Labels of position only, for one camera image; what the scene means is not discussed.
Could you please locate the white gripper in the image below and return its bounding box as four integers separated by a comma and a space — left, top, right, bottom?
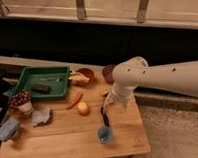
105, 83, 134, 109

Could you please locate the dark purple grapes bunch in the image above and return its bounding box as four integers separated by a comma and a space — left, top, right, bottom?
9, 90, 30, 109

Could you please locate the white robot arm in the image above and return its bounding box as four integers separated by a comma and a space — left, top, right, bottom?
104, 56, 198, 108

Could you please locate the purple bowl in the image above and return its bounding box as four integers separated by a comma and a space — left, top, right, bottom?
102, 65, 115, 84

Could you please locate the orange bowl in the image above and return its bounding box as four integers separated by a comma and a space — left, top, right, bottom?
77, 68, 94, 81

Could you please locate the orange carrot toy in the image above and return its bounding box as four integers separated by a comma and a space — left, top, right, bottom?
66, 92, 83, 109

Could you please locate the blue dish brush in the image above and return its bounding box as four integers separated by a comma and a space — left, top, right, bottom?
97, 105, 113, 144

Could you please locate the banana toy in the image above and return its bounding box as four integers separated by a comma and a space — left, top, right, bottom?
68, 72, 90, 85

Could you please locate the green plastic tray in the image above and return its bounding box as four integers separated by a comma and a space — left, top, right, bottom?
15, 66, 70, 101

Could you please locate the small silver utensil in tray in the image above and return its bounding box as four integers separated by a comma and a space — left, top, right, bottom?
39, 78, 61, 82

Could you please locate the dark brown bar in tray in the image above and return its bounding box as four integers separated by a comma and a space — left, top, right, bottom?
31, 84, 51, 93

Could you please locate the crumpled grey blue cloth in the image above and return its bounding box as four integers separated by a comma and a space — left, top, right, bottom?
31, 108, 51, 126

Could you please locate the white paper cup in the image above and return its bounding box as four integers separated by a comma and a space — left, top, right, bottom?
18, 101, 34, 114

